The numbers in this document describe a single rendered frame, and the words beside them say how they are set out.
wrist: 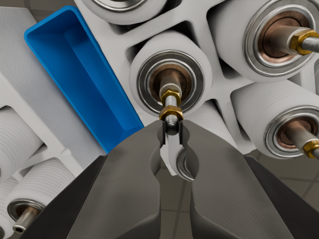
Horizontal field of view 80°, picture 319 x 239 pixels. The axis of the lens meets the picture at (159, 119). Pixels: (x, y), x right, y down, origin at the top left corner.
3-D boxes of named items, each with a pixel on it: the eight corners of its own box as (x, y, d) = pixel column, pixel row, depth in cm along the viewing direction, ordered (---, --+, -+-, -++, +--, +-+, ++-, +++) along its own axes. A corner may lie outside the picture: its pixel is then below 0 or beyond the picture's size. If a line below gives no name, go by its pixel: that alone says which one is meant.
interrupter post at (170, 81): (161, 95, 22) (160, 107, 19) (157, 75, 21) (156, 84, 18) (182, 92, 22) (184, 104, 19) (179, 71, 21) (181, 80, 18)
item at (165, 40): (149, 82, 40) (137, 126, 24) (139, 33, 36) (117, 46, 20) (195, 76, 39) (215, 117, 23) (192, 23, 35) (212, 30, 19)
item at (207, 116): (162, 118, 44) (159, 176, 28) (176, 79, 39) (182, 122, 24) (201, 130, 45) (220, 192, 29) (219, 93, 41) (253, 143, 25)
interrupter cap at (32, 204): (-1, 203, 33) (-4, 207, 32) (32, 191, 31) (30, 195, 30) (31, 228, 36) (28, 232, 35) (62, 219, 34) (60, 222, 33)
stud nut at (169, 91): (172, 84, 17) (172, 87, 17) (184, 96, 18) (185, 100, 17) (156, 97, 18) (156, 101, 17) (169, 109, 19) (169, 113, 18)
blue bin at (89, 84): (55, 29, 42) (18, 33, 32) (97, 4, 40) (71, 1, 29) (123, 134, 55) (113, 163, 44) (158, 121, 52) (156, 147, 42)
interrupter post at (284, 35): (298, 27, 18) (323, 30, 16) (285, 53, 20) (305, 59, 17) (275, 21, 18) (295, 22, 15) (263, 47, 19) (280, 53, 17)
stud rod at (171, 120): (170, 84, 19) (172, 121, 13) (177, 91, 19) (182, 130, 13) (163, 91, 20) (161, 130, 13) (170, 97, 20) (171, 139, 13)
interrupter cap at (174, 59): (144, 117, 24) (143, 120, 23) (129, 54, 20) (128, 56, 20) (205, 109, 23) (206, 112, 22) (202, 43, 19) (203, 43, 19)
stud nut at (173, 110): (173, 99, 14) (173, 104, 13) (188, 114, 15) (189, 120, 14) (154, 116, 15) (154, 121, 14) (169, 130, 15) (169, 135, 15)
